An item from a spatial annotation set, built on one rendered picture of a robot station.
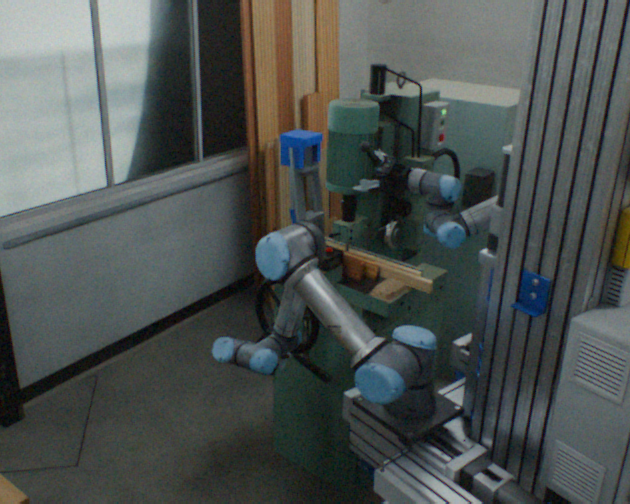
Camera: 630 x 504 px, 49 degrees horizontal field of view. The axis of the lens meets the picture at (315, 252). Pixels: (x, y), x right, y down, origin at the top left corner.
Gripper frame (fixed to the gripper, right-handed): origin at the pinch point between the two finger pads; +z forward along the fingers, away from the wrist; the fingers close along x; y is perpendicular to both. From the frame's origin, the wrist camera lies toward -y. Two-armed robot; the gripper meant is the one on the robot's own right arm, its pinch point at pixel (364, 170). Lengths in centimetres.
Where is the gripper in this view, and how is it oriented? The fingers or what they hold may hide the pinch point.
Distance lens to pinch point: 231.5
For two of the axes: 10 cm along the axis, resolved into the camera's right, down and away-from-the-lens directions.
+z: -7.7, -2.7, 5.8
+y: -4.1, -4.8, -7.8
